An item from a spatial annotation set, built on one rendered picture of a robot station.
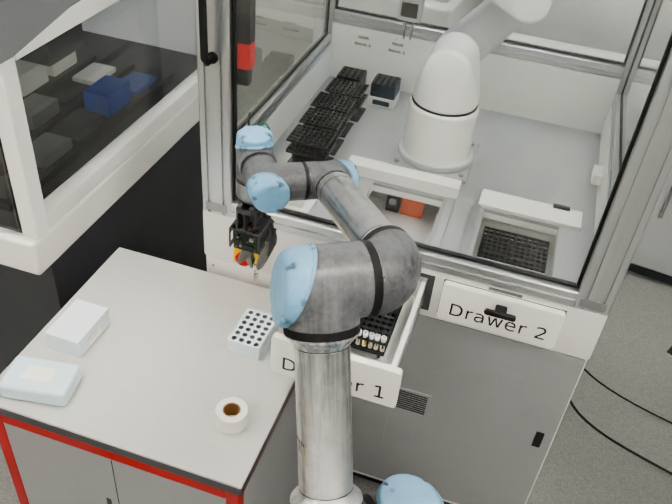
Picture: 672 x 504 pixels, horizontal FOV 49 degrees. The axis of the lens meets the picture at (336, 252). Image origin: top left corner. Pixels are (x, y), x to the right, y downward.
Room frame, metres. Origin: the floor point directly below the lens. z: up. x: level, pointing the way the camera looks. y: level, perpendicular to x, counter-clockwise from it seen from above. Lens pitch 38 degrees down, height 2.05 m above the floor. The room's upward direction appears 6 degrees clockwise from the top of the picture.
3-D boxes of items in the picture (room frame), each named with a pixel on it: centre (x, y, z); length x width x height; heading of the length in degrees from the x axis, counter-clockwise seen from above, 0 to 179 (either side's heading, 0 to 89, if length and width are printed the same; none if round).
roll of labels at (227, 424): (1.00, 0.19, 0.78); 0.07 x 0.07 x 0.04
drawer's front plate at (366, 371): (1.08, -0.02, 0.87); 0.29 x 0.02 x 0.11; 76
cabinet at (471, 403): (1.84, -0.27, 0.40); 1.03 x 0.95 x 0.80; 76
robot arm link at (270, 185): (1.19, 0.13, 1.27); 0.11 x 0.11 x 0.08; 20
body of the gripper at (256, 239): (1.27, 0.19, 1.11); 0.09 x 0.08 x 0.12; 165
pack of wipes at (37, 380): (1.04, 0.62, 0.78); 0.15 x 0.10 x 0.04; 86
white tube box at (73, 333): (1.21, 0.59, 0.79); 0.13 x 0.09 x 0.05; 165
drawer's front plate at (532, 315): (1.31, -0.41, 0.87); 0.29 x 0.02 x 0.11; 76
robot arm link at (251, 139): (1.27, 0.18, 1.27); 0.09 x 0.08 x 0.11; 20
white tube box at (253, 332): (1.26, 0.18, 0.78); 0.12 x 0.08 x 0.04; 164
